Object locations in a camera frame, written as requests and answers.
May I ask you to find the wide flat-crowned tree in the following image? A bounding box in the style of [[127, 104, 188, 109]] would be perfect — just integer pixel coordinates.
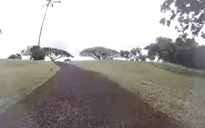
[[79, 46, 121, 61]]

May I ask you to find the dark asphalt path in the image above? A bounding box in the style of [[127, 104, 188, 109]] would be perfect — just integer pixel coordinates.
[[0, 61, 181, 128]]

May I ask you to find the grass field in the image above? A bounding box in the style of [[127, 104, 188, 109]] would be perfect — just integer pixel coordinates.
[[0, 58, 61, 118], [69, 59, 205, 128]]

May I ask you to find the low spreading tree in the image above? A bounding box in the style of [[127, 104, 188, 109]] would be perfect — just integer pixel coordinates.
[[42, 46, 75, 62]]

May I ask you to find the dark bushy tree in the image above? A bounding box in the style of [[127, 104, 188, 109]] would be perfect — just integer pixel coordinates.
[[20, 45, 46, 61]]

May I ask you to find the tall leaning palm tree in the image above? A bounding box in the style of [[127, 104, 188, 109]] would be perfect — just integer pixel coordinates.
[[37, 0, 62, 48]]

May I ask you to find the row of dark trees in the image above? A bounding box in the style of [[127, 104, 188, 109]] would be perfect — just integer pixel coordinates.
[[119, 35, 205, 70]]

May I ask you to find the dark bush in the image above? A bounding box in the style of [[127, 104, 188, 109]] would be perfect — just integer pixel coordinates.
[[7, 52, 23, 60]]

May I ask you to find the overhanging leafy tree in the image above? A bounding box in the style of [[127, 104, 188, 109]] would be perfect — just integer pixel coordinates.
[[158, 0, 205, 43]]

